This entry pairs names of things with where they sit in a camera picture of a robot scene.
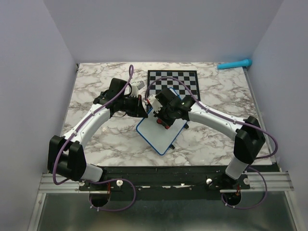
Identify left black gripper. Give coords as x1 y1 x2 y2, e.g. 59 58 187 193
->
119 94 149 118

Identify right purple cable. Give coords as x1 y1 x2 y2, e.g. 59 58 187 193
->
144 77 279 210

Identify purple cable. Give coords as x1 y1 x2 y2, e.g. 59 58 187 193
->
144 77 279 210
52 64 134 186

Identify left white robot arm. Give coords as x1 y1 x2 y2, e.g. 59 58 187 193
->
48 78 148 190

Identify red bow-shaped eraser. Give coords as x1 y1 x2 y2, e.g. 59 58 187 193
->
156 118 170 129

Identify blue framed whiteboard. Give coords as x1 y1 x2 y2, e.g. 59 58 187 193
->
136 87 189 156

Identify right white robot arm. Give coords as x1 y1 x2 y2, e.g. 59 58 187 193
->
146 89 266 189

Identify black white chessboard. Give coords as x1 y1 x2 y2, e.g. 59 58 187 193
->
146 70 201 101

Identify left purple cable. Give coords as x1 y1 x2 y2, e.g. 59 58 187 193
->
52 64 134 186

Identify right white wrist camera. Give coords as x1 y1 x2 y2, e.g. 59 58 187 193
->
146 94 163 114

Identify blue marker pen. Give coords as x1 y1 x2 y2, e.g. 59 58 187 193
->
217 59 252 70

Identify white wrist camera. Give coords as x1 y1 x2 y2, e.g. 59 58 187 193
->
146 94 163 114
130 81 145 97

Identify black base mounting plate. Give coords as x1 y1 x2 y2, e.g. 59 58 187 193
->
79 166 250 201

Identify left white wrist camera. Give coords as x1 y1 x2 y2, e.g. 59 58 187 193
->
130 81 145 97

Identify aluminium extrusion rail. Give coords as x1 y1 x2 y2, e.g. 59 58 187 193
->
38 172 294 194

